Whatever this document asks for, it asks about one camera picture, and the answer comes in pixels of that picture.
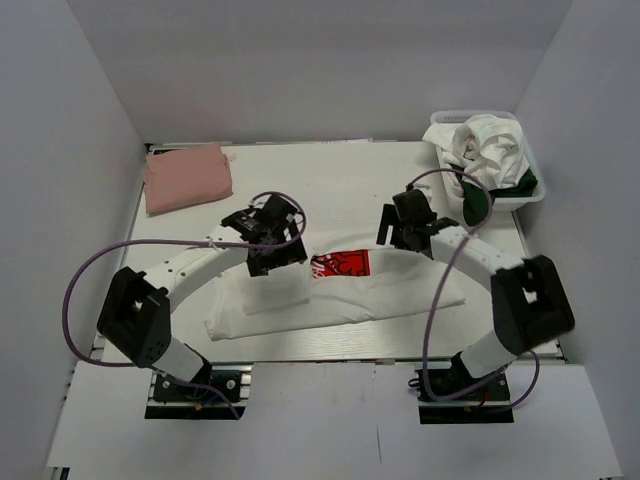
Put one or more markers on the white t-shirt green print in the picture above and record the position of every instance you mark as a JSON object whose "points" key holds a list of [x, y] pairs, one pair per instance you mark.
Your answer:
{"points": [[490, 165]]}

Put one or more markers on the white t-shirt red print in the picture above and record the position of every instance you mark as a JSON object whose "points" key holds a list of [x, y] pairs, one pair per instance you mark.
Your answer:
{"points": [[347, 279]]}

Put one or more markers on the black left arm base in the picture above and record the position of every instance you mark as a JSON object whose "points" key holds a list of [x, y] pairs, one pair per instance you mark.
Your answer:
{"points": [[169, 401]]}

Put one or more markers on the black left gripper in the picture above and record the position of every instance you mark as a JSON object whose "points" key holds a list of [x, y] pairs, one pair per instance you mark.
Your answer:
{"points": [[291, 253]]}

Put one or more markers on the white plastic basket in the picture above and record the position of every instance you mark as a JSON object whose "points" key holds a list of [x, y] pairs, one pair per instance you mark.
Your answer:
{"points": [[490, 165]]}

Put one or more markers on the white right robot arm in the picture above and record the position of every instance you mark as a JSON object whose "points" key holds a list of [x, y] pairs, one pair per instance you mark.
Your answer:
{"points": [[528, 302]]}

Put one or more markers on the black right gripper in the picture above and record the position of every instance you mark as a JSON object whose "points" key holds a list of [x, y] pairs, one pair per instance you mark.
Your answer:
{"points": [[390, 218]]}

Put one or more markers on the folded pink t-shirt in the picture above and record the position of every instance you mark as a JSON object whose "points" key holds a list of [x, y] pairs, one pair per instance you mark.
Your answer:
{"points": [[185, 178]]}

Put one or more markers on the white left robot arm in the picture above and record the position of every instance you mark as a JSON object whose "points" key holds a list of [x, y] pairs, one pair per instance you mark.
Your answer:
{"points": [[136, 314]]}

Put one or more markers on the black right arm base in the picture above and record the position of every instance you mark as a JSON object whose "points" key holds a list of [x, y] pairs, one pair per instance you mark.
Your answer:
{"points": [[450, 397]]}

